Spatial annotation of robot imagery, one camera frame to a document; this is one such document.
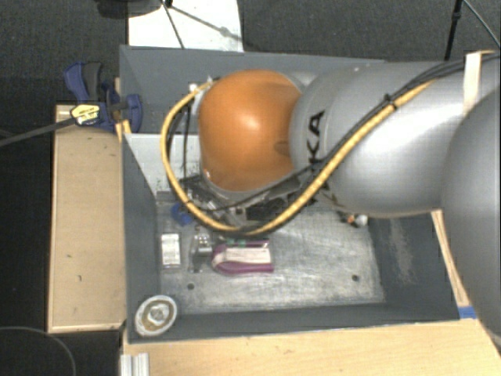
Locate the grey metal bin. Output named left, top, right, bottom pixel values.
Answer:
left=117, top=44, right=462, bottom=345

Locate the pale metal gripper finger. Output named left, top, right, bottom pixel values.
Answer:
left=189, top=232, right=214, bottom=274
left=160, top=232, right=182, bottom=269

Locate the small blue object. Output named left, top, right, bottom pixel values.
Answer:
left=171, top=202, right=194, bottom=227

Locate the small white and orange object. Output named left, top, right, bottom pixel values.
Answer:
left=342, top=211, right=369, bottom=230

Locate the purple and white packet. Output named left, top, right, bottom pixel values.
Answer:
left=210, top=238, right=276, bottom=277

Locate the pale wood flat board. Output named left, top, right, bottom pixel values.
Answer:
left=46, top=103, right=129, bottom=334

